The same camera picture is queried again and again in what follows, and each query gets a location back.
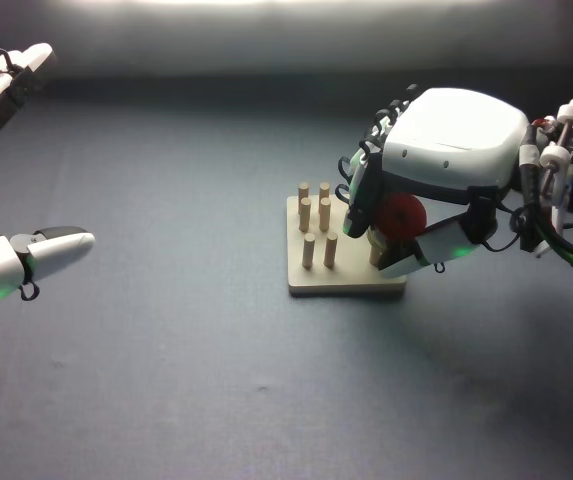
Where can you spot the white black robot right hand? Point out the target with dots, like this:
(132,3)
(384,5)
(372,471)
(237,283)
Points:
(451,140)

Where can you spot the wooden peg board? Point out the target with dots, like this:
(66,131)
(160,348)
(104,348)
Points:
(316,280)

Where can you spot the grey table cloth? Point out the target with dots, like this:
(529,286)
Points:
(216,375)

